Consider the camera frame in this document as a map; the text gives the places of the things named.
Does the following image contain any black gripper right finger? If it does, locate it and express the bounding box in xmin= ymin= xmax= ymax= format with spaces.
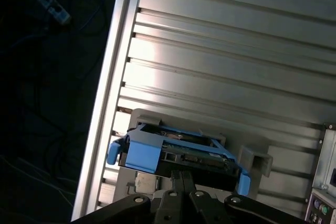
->
xmin=182 ymin=170 xmax=307 ymax=224

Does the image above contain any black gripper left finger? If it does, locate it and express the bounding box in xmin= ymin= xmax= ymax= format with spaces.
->
xmin=70 ymin=170 xmax=185 ymax=224

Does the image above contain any hard disk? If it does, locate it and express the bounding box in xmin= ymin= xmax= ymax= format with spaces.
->
xmin=108 ymin=122 xmax=252 ymax=196

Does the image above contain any silver CPU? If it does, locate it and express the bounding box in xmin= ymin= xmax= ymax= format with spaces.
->
xmin=134 ymin=173 xmax=160 ymax=191

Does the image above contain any grey parts rack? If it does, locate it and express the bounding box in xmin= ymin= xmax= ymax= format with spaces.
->
xmin=115 ymin=108 xmax=274 ymax=206

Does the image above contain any open black PC case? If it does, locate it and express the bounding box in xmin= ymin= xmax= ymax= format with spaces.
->
xmin=304 ymin=122 xmax=336 ymax=224

